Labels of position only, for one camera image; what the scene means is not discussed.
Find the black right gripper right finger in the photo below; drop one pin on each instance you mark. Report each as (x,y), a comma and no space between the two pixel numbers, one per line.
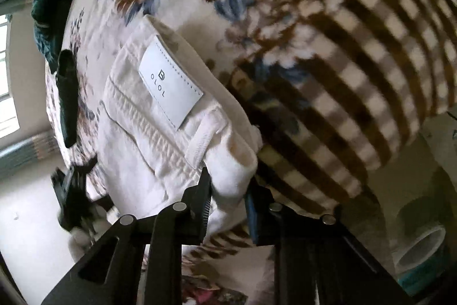
(316,260)

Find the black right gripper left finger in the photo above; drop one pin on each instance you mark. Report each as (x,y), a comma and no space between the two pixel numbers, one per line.
(110,272)

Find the white denim pants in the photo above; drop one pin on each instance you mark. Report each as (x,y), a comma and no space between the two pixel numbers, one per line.
(164,119)

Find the colourful printed paper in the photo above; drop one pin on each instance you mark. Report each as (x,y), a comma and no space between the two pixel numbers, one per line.
(199,275)

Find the white cylindrical container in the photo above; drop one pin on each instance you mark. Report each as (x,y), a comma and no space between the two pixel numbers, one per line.
(417,241)

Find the bright window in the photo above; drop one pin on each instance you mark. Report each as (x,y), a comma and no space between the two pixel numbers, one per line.
(9,122)

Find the black remote on bed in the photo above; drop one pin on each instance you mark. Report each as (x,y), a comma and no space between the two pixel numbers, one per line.
(68,91)

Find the floral brown checked blanket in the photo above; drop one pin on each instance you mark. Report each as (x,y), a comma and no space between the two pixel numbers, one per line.
(336,87)

